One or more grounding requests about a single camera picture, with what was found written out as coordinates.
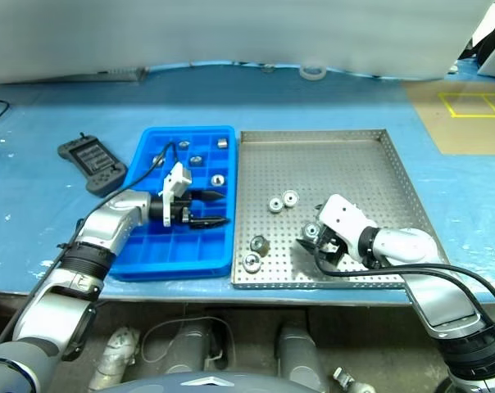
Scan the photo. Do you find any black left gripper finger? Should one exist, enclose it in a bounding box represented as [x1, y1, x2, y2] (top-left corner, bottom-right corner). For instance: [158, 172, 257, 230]
[188, 216, 231, 229]
[189, 189, 225, 202]

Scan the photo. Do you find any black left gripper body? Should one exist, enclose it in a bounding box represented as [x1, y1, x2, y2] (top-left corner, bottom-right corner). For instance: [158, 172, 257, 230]
[171, 191, 193, 225]

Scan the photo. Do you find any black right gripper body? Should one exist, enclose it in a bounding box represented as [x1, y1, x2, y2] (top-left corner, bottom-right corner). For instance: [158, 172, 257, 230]
[311, 224, 347, 267]

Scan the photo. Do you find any blue compartment tray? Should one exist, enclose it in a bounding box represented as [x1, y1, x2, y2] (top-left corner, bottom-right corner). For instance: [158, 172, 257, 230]
[107, 125, 237, 282]

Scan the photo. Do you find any perforated metal tray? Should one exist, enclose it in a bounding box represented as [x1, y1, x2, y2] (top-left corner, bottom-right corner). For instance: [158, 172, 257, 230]
[229, 129, 452, 291]

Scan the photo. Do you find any metal nut near tray edge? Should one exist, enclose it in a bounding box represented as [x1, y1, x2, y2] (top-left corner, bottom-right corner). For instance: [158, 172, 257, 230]
[250, 234, 270, 255]

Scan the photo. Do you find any black handheld controller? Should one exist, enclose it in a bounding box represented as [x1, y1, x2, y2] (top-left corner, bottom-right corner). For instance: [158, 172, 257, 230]
[57, 131, 129, 198]

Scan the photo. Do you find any grey rounded cylinder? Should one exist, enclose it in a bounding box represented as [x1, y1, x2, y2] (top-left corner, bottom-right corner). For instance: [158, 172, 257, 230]
[274, 321, 334, 384]
[165, 318, 224, 376]

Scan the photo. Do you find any small metal clamp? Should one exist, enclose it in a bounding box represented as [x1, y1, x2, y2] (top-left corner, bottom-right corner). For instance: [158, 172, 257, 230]
[331, 367, 375, 393]

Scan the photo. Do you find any clear tape roll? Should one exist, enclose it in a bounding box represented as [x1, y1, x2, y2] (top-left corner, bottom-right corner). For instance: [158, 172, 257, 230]
[299, 63, 326, 81]

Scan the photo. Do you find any brown cardboard sheet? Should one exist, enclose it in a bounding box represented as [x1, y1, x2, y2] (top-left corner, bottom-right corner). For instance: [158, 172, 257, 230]
[402, 79, 495, 156]

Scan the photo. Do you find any grey robot torso cover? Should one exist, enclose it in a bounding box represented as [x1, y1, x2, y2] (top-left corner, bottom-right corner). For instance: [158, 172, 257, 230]
[120, 370, 297, 393]

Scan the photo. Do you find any white wrapped rounded shape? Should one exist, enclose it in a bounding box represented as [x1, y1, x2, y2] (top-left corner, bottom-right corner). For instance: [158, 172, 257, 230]
[87, 327, 141, 390]

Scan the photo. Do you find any black background object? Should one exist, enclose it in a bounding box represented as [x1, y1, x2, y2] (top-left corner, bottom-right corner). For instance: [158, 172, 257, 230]
[462, 24, 495, 62]

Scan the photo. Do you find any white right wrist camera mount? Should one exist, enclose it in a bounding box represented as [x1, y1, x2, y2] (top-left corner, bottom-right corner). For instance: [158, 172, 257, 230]
[315, 194, 375, 263]

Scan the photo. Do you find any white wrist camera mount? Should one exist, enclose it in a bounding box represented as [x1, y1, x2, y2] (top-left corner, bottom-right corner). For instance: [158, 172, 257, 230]
[315, 194, 375, 263]
[161, 162, 193, 228]

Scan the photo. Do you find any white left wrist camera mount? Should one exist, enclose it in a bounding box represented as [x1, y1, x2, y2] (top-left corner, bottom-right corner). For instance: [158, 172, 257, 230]
[161, 162, 193, 228]

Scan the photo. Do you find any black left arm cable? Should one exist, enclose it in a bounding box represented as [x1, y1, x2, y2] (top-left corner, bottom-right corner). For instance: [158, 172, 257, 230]
[0, 141, 183, 353]

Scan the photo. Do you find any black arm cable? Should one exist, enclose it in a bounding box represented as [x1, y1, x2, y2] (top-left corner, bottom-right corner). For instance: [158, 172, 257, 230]
[312, 249, 495, 328]
[0, 141, 183, 353]

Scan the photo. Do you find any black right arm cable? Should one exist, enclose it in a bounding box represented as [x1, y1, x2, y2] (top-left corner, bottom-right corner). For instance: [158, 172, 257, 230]
[312, 249, 495, 328]

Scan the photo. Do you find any thin grey wire loop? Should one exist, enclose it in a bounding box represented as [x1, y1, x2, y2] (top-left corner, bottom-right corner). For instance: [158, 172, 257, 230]
[142, 315, 232, 364]

